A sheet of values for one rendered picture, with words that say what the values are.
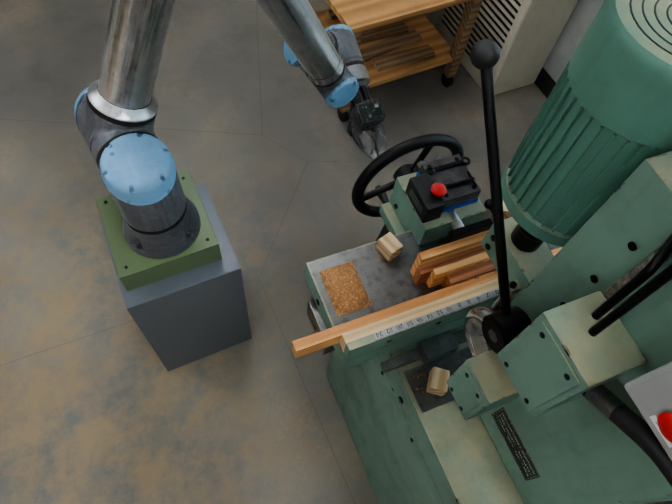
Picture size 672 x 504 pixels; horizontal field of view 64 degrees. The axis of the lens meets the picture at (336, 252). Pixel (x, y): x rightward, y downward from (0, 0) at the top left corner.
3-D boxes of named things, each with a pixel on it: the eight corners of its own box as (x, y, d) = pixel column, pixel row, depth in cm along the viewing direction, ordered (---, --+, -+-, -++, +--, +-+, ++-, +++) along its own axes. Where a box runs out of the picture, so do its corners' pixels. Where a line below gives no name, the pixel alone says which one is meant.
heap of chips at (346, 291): (351, 261, 105) (352, 256, 104) (372, 305, 101) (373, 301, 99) (318, 271, 104) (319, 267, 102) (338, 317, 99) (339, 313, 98)
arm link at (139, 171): (134, 242, 123) (111, 199, 107) (108, 188, 129) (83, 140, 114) (196, 215, 127) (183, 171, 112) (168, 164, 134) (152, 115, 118)
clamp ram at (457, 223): (461, 217, 112) (475, 192, 104) (479, 246, 109) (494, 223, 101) (423, 229, 110) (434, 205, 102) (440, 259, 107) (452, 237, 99)
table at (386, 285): (525, 167, 128) (536, 151, 123) (599, 274, 116) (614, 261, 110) (287, 238, 113) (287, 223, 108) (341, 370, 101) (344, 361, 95)
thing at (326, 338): (588, 243, 112) (598, 233, 109) (594, 251, 111) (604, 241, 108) (291, 348, 96) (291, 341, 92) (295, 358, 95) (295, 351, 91)
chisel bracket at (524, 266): (508, 235, 101) (526, 211, 94) (548, 300, 95) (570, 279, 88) (474, 247, 99) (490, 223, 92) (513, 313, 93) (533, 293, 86)
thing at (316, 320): (334, 301, 140) (337, 288, 133) (352, 343, 135) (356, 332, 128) (304, 311, 138) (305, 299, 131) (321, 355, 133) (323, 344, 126)
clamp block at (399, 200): (446, 184, 120) (457, 159, 112) (475, 233, 115) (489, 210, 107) (387, 202, 117) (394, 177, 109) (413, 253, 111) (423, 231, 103)
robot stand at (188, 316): (168, 371, 181) (126, 309, 133) (144, 296, 193) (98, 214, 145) (251, 338, 189) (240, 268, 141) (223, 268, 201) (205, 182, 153)
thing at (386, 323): (603, 248, 112) (616, 236, 107) (608, 256, 111) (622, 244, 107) (338, 343, 97) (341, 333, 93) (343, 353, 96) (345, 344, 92)
